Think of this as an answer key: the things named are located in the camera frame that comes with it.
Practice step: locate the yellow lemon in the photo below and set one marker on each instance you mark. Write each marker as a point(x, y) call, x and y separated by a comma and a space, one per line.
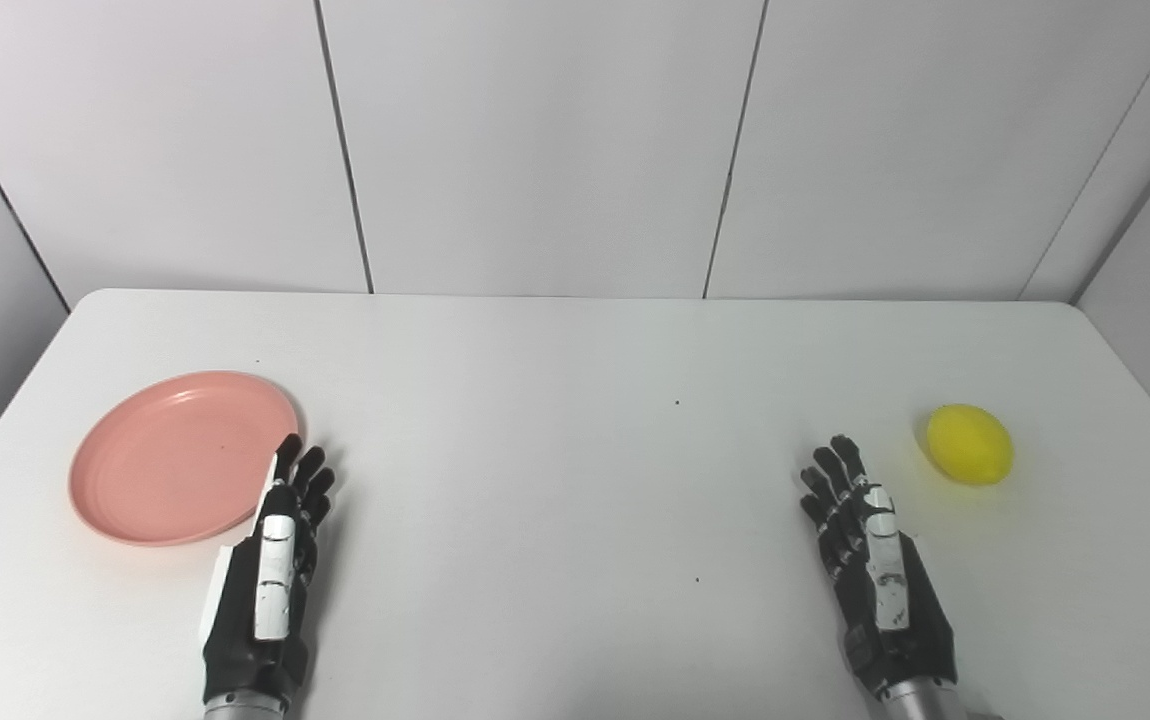
point(970, 445)

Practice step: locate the pink round plate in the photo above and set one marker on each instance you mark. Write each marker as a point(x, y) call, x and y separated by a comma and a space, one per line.
point(170, 460)

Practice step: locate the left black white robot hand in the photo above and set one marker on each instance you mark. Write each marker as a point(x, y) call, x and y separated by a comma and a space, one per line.
point(273, 580)

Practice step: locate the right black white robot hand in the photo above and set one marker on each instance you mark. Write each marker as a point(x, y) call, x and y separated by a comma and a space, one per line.
point(890, 590)

